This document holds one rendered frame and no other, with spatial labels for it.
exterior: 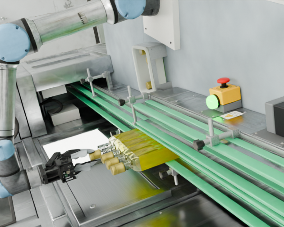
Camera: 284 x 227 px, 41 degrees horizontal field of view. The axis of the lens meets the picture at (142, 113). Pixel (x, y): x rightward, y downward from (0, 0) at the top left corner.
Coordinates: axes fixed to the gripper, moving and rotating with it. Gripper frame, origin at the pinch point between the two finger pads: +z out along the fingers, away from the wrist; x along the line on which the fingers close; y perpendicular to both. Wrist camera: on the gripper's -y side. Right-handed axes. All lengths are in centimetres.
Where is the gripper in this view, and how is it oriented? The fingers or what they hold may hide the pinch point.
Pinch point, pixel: (92, 156)
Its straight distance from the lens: 146.8
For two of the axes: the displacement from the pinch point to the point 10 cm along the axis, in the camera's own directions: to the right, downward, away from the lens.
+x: -1.7, -9.4, -3.1
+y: 3.8, 2.2, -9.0
